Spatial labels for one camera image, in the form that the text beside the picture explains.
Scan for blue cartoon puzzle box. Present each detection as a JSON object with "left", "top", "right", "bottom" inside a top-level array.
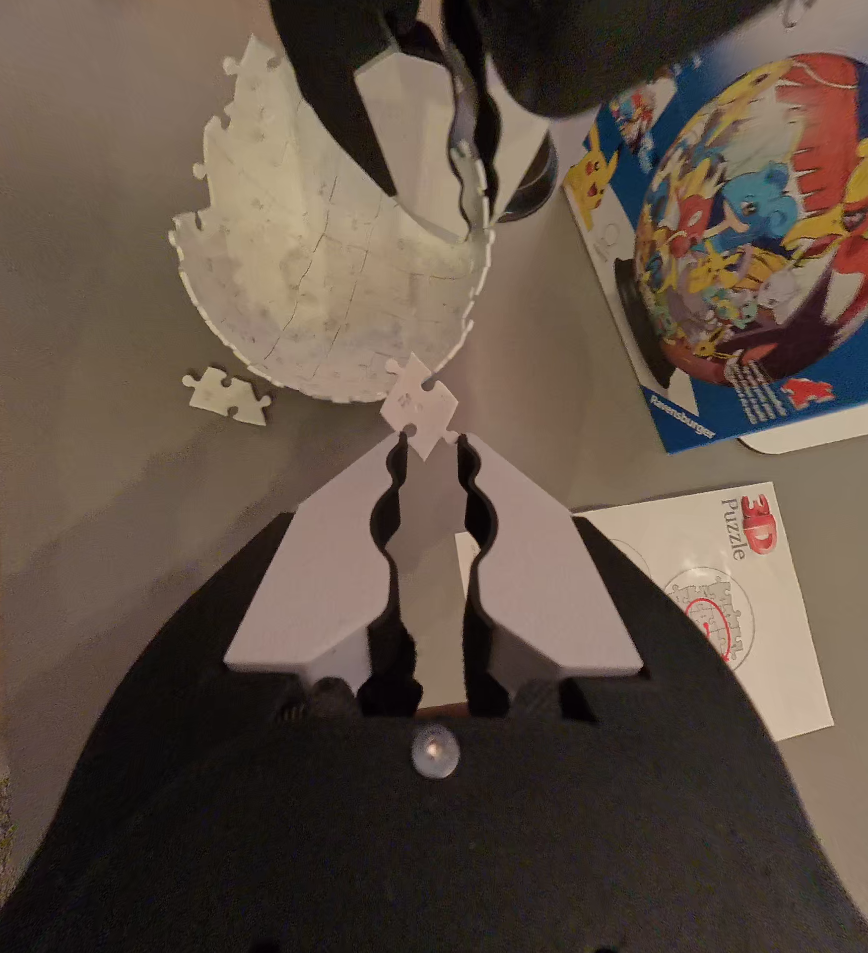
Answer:
[{"left": 562, "top": 51, "right": 868, "bottom": 455}]

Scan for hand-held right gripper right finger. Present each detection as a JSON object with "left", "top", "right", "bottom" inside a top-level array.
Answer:
[{"left": 455, "top": 433, "right": 645, "bottom": 717}]

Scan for single white puzzle piece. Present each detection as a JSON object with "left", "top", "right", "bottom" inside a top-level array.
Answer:
[{"left": 380, "top": 353, "right": 461, "bottom": 461}]

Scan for white instruction sheet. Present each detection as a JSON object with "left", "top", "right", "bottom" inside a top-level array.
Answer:
[{"left": 455, "top": 482, "right": 835, "bottom": 743}]

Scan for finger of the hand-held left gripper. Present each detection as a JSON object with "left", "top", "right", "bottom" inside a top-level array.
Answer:
[
  {"left": 270, "top": 0, "right": 496, "bottom": 241},
  {"left": 477, "top": 51, "right": 552, "bottom": 226}
]

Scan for black round stand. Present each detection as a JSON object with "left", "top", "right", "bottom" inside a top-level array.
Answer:
[{"left": 495, "top": 133, "right": 558, "bottom": 226}]

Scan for partly built white puzzle ball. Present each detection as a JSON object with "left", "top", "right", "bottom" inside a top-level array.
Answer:
[{"left": 168, "top": 33, "right": 496, "bottom": 403}]

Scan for joined pair white puzzle pieces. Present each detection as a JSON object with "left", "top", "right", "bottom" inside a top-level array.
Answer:
[{"left": 182, "top": 366, "right": 274, "bottom": 427}]

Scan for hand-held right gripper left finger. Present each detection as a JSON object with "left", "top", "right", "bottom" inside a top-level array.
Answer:
[{"left": 224, "top": 432, "right": 423, "bottom": 716}]

